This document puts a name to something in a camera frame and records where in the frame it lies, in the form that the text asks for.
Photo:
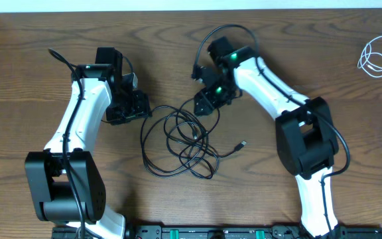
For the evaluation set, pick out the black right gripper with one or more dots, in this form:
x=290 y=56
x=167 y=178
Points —
x=207 y=103

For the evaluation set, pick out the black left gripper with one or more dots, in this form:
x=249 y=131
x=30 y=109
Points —
x=128 y=113

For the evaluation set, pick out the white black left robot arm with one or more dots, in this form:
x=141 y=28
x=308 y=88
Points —
x=65 y=184

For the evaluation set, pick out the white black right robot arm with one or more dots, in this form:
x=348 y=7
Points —
x=305 y=138

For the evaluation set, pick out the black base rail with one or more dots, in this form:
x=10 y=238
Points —
x=275 y=231

